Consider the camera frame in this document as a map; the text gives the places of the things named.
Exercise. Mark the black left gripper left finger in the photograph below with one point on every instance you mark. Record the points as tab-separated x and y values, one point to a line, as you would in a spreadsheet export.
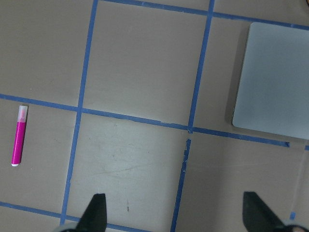
94	218

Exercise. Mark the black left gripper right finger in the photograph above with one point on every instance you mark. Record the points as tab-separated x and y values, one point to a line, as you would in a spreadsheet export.
257	216

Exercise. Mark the pink highlighter pen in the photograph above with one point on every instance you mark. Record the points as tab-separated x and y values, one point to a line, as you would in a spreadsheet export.
19	135

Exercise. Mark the grey closed laptop notebook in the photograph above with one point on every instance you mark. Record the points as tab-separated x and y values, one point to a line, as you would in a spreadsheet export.
273	93

